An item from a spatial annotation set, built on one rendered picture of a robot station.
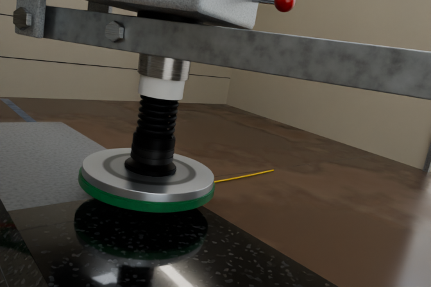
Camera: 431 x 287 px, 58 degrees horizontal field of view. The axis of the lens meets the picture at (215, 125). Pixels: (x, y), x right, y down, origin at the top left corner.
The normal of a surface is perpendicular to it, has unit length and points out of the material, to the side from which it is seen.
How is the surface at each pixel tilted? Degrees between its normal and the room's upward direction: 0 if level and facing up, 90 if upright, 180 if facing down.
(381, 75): 90
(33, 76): 90
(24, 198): 0
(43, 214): 0
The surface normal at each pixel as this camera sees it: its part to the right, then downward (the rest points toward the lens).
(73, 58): 0.64, 0.26
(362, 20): -0.75, 0.01
